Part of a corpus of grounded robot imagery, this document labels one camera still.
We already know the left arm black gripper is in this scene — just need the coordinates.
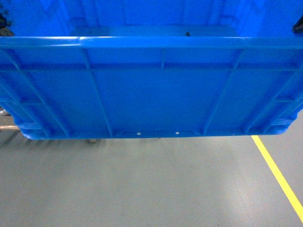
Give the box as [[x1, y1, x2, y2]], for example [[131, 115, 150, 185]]
[[0, 9, 13, 37]]

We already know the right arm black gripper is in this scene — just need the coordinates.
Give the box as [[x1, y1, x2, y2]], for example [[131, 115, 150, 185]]
[[292, 17, 303, 33]]

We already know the yellow floor line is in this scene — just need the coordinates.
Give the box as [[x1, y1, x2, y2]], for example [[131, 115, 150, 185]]
[[251, 135, 303, 223]]

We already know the large blue plastic crate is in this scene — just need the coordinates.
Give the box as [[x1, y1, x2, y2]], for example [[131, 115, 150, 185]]
[[0, 0, 303, 140]]

